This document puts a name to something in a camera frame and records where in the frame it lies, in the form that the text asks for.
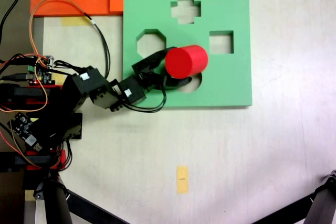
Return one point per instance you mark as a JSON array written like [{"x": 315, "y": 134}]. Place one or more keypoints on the red cylinder block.
[{"x": 186, "y": 61}]

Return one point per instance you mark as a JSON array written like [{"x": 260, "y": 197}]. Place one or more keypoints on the green shape sorter board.
[{"x": 231, "y": 82}]

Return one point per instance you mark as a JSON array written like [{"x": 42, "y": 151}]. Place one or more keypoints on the yellow tape piece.
[
  {"x": 60, "y": 79},
  {"x": 71, "y": 21},
  {"x": 29, "y": 196},
  {"x": 182, "y": 182}
]

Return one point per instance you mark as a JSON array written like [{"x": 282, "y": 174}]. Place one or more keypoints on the small circuit board with connectors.
[{"x": 43, "y": 77}]

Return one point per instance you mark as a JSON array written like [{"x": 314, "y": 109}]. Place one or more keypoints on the black table clamp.
[
  {"x": 23, "y": 92},
  {"x": 15, "y": 162}
]

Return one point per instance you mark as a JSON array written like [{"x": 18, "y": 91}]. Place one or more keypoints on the black circuit board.
[{"x": 22, "y": 125}]

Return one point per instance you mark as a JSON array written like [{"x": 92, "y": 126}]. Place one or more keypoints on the notched black tripod leg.
[{"x": 323, "y": 203}]

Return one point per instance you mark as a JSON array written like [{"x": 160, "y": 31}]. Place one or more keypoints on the red base mount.
[
  {"x": 62, "y": 155},
  {"x": 31, "y": 101}
]

